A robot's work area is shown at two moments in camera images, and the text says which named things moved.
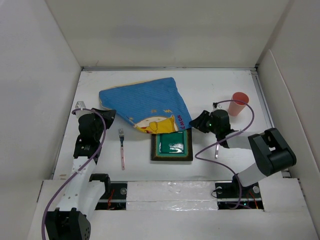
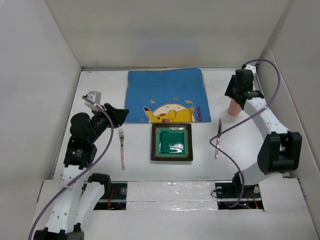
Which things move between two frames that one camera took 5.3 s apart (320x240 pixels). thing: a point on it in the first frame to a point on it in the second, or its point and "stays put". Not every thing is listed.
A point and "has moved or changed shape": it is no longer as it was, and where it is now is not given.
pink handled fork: (121, 137) stays put
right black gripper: (198, 122) to (229, 92)
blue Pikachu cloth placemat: (155, 106) has moved or changed shape
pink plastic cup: (236, 107) stays put
